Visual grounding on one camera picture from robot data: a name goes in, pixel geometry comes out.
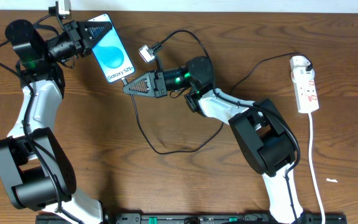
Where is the blue Galaxy smartphone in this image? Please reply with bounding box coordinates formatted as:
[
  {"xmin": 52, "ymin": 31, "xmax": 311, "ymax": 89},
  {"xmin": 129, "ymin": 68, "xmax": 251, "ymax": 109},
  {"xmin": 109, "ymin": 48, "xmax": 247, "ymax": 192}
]
[{"xmin": 89, "ymin": 14, "xmax": 135, "ymax": 83}]

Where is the black charger cable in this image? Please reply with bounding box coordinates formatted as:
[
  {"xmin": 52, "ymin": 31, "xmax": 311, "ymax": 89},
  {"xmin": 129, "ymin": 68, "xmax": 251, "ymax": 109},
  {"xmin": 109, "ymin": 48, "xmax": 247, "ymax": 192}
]
[{"xmin": 121, "ymin": 52, "xmax": 314, "ymax": 156}]

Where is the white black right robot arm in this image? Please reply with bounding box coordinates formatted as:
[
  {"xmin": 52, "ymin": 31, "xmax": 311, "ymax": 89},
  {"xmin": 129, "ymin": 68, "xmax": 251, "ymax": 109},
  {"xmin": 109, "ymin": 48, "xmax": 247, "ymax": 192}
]
[{"xmin": 123, "ymin": 56, "xmax": 303, "ymax": 223}]

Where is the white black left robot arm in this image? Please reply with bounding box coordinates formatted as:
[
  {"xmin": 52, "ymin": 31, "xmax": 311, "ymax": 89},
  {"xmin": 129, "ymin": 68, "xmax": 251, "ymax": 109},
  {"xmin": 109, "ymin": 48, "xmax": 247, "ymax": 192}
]
[{"xmin": 0, "ymin": 19, "xmax": 115, "ymax": 223}]

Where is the white power strip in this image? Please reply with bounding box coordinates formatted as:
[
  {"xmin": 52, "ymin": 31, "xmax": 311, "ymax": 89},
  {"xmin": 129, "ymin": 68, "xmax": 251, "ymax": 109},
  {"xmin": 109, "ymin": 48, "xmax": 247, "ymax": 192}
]
[{"xmin": 290, "ymin": 55, "xmax": 319, "ymax": 114}]

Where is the small white paper scrap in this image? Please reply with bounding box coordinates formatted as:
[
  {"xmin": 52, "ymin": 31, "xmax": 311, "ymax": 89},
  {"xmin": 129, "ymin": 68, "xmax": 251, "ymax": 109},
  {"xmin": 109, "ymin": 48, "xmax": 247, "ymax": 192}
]
[{"xmin": 326, "ymin": 178, "xmax": 338, "ymax": 183}]

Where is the white power strip cord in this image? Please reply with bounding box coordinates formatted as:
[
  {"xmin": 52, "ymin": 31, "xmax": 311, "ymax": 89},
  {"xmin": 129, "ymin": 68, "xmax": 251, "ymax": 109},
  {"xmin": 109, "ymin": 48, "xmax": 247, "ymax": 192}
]
[{"xmin": 308, "ymin": 112, "xmax": 326, "ymax": 224}]

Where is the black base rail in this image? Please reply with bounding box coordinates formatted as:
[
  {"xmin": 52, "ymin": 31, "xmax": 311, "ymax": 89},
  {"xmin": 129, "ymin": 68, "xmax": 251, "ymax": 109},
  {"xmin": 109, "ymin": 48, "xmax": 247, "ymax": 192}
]
[{"xmin": 35, "ymin": 213, "xmax": 347, "ymax": 224}]

